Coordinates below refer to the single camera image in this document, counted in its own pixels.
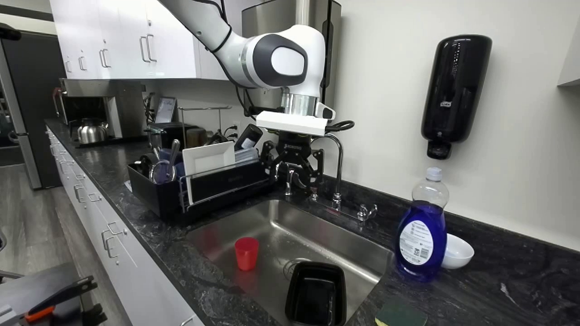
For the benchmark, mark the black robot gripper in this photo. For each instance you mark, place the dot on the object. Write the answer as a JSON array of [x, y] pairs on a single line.
[[294, 147]]

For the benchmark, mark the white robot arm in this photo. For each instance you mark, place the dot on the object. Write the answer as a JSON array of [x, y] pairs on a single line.
[[265, 54]]

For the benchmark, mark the small chrome side faucet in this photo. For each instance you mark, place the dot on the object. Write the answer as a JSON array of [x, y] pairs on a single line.
[[289, 183]]

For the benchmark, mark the chrome gooseneck faucet spout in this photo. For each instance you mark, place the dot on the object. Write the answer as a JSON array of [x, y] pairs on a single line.
[[338, 156]]

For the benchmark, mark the black tumbler cup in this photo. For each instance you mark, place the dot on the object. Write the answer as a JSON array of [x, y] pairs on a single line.
[[247, 136]]

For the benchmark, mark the black dish drying rack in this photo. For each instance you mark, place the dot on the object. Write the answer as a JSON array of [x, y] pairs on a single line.
[[224, 183]]

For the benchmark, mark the stainless steel sink basin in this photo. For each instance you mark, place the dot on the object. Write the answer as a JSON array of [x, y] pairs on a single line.
[[338, 241]]

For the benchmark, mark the white square plate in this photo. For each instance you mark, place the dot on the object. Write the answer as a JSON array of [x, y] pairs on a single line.
[[209, 158]]

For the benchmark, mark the red plastic cup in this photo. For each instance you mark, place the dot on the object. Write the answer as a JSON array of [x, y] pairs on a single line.
[[247, 254]]

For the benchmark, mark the black countertop appliance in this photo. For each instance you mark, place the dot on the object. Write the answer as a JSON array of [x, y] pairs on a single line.
[[182, 134]]

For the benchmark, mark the metal utensil in rack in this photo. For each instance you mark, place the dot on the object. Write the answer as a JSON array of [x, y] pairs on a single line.
[[175, 148]]

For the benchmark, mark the black rectangular plastic container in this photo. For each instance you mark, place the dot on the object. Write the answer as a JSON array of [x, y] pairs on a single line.
[[316, 295]]

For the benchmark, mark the blue round lid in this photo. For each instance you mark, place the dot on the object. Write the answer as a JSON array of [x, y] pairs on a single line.
[[162, 172]]

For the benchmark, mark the stainless paper towel dispenser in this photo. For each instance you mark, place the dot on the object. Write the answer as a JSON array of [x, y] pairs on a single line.
[[329, 36]]

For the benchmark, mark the blue dish soap bottle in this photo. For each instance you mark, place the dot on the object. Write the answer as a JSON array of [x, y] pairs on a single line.
[[421, 235]]

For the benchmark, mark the small framed tablet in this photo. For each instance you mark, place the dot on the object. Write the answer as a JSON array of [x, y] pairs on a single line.
[[166, 109]]

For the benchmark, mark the green yellow sponge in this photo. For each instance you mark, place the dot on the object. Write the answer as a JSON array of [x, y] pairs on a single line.
[[399, 315]]

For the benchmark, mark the small white bowl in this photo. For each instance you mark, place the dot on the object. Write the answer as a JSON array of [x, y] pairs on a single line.
[[459, 252]]

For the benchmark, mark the white lower cabinets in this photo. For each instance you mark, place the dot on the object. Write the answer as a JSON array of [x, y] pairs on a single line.
[[120, 259]]

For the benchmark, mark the white cabinets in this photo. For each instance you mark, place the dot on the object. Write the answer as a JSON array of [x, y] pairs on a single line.
[[120, 259], [120, 36]]

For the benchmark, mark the silver kettle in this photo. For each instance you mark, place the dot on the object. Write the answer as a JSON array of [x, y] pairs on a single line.
[[91, 132]]

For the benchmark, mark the coffee machine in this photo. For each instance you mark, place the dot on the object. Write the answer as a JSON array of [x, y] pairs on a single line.
[[91, 109]]

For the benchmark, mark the white upper cabinets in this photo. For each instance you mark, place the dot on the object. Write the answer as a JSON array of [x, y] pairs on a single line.
[[120, 36]]

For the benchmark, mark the dark refrigerator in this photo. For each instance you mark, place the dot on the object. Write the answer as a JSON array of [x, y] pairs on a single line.
[[37, 109]]

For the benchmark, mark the black wall soap dispenser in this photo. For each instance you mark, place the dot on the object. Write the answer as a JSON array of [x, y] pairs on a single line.
[[454, 91]]

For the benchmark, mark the white wall cabinet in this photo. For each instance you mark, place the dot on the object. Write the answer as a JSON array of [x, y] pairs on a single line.
[[572, 54]]

